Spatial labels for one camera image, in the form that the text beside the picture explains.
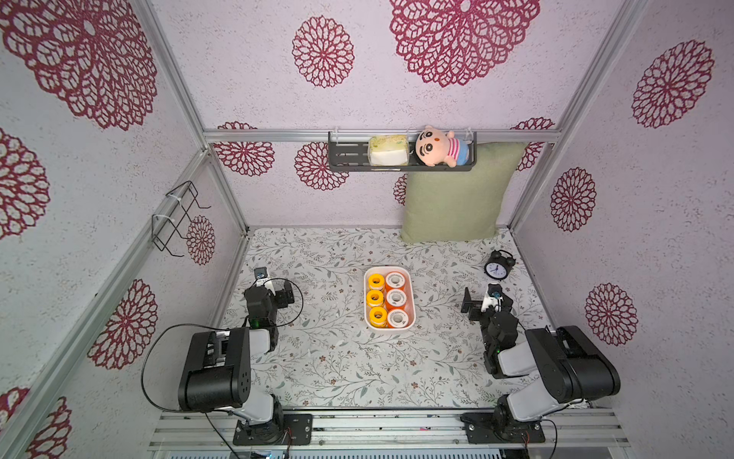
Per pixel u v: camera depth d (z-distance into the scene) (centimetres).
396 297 95
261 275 79
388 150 90
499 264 100
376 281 100
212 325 99
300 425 75
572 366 44
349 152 99
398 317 90
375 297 96
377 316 92
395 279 99
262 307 71
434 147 85
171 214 76
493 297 76
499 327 70
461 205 101
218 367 47
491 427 73
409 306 94
